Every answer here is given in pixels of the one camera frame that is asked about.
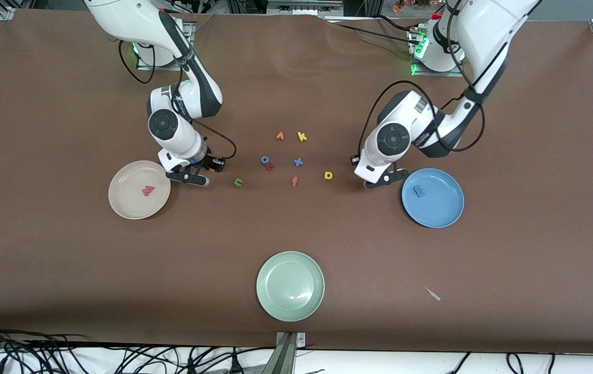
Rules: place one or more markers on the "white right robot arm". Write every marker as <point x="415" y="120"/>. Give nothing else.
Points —
<point x="119" y="21"/>

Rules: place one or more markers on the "pink foam letter W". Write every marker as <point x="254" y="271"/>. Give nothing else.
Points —
<point x="148" y="191"/>

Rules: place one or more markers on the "grey camera mount pole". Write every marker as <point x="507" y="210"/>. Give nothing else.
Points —
<point x="280" y="361"/>

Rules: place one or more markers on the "brown table cover sheet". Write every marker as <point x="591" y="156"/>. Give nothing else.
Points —
<point x="67" y="259"/>

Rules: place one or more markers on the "blue foam letter E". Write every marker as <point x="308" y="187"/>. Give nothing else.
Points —
<point x="419" y="191"/>

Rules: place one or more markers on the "green round plate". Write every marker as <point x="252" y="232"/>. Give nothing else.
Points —
<point x="290" y="286"/>

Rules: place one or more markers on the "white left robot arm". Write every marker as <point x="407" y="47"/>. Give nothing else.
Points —
<point x="488" y="31"/>

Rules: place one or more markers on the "small white paper scrap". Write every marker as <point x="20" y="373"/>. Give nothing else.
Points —
<point x="433" y="294"/>

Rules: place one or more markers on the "blue round plate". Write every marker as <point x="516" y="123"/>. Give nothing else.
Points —
<point x="439" y="208"/>

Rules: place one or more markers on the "grey metal box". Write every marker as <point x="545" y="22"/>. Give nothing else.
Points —
<point x="301" y="6"/>

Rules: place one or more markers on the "small metal clamp bracket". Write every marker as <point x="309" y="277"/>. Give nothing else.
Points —
<point x="301" y="340"/>

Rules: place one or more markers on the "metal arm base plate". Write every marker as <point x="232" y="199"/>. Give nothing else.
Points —
<point x="431" y="74"/>
<point x="169" y="67"/>

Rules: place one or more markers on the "beige round plate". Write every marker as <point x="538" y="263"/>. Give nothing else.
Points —
<point x="135" y="200"/>

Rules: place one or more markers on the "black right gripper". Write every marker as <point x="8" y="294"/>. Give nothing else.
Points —
<point x="209" y="162"/>

